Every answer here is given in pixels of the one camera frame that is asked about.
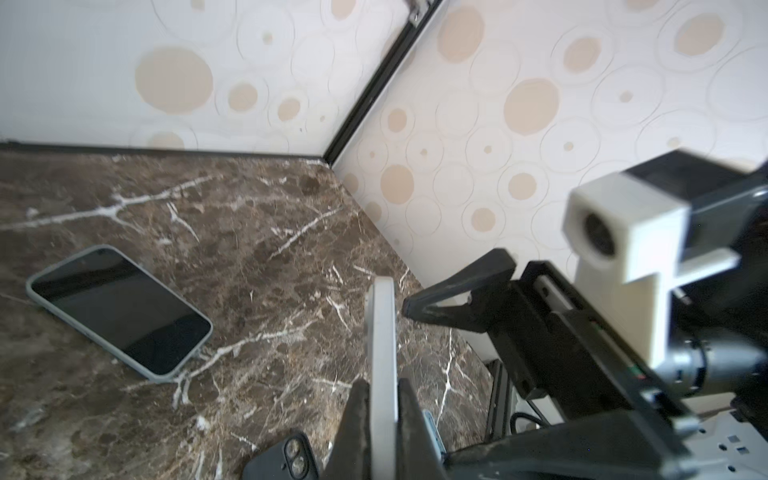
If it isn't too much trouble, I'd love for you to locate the light blue case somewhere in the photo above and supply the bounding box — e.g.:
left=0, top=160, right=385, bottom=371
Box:
left=25, top=244, right=215, bottom=384

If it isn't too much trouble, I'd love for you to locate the black phone blue edge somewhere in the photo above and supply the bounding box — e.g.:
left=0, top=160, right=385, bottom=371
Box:
left=31, top=248, right=212, bottom=377

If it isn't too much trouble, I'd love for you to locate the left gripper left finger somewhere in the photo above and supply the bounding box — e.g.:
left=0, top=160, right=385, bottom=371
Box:
left=321, top=379, right=371, bottom=480

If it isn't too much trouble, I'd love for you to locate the black phone case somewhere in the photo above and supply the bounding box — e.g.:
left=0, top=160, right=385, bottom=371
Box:
left=241, top=431, right=320, bottom=480

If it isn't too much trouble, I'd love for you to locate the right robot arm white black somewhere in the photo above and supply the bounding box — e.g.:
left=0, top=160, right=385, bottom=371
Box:
left=403, top=209, right=767, bottom=479

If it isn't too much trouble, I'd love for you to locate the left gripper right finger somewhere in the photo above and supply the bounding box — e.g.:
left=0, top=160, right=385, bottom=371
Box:
left=397, top=378, right=447, bottom=480

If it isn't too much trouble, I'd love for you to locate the black frame post right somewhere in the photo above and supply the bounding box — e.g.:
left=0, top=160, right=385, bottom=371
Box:
left=322, top=0, right=443, bottom=167

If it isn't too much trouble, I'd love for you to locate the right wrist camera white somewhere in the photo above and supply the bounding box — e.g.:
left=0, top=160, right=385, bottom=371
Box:
left=562, top=149, right=767, bottom=368

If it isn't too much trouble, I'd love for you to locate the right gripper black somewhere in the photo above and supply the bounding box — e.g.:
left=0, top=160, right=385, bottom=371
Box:
left=401, top=248, right=699, bottom=479

